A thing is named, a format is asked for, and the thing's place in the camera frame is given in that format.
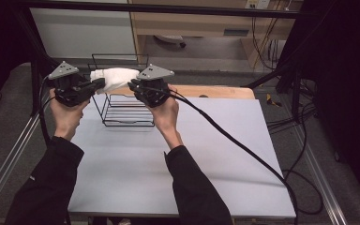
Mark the white cabinet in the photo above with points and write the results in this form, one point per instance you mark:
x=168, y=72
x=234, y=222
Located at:
x=81, y=31

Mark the white power outlet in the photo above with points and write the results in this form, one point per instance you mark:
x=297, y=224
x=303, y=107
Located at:
x=258, y=3

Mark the office chair base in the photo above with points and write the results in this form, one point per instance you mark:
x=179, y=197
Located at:
x=170, y=39

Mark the person's left hand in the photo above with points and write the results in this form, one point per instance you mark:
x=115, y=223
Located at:
x=65, y=115

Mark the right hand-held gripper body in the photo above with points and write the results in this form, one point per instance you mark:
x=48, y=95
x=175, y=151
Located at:
x=154, y=89

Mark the yellow black tape strip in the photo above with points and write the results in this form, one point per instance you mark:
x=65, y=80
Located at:
x=272, y=100

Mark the white towel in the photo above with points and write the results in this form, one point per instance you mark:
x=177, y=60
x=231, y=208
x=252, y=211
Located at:
x=115, y=78

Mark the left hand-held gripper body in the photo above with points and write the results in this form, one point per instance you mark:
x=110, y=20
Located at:
x=68, y=89

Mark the black metal frame stand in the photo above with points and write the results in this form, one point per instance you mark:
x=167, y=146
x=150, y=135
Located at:
x=37, y=62
x=290, y=75

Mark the white table cover sheet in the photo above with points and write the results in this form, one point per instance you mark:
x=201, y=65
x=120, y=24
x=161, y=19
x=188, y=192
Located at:
x=231, y=140

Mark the light wooden desk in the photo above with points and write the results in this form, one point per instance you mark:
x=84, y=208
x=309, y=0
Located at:
x=200, y=25

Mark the black horizontal frame bar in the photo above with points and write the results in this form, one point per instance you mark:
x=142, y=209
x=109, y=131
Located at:
x=168, y=7

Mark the wooden table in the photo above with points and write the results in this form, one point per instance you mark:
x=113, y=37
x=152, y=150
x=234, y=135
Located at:
x=218, y=91

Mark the person's right hand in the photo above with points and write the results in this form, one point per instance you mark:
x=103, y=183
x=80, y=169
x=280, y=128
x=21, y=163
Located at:
x=165, y=120

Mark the aluminium floor rail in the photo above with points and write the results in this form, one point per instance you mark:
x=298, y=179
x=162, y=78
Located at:
x=320, y=175
x=12, y=151

